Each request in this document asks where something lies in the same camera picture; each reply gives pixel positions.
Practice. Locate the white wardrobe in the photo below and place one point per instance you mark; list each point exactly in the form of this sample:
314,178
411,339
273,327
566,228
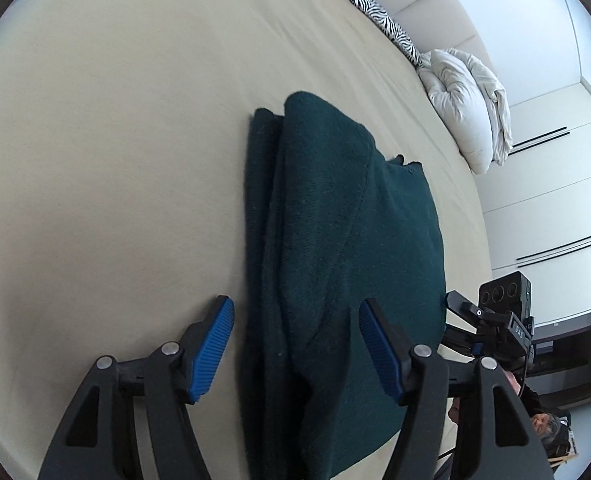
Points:
540,200

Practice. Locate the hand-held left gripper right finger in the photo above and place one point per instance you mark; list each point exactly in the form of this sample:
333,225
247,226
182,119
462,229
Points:
380,345

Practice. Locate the zebra print pillow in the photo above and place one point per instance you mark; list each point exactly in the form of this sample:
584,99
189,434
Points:
388,22

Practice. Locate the dark green towel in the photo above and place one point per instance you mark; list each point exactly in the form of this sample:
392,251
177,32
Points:
325,235

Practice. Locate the white folded duvet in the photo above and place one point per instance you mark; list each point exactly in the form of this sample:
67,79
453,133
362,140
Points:
463,105

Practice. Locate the person's head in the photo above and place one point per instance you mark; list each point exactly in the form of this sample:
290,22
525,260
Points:
548,427

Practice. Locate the cream padded headboard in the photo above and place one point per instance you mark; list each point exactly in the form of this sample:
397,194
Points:
425,5

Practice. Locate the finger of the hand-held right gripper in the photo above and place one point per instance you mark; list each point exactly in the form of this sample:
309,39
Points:
458,342
468,306

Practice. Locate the bed with beige sheet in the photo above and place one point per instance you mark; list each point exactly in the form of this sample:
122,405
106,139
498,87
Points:
100,160

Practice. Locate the dark low cabinet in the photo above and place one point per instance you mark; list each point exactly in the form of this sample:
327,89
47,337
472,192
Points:
575,360

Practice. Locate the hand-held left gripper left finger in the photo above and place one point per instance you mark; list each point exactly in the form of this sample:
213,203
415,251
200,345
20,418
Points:
210,350

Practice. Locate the person's right hand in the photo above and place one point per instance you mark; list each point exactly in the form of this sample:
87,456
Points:
513,384

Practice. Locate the person's right forearm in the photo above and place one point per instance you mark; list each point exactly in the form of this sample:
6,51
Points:
533,402

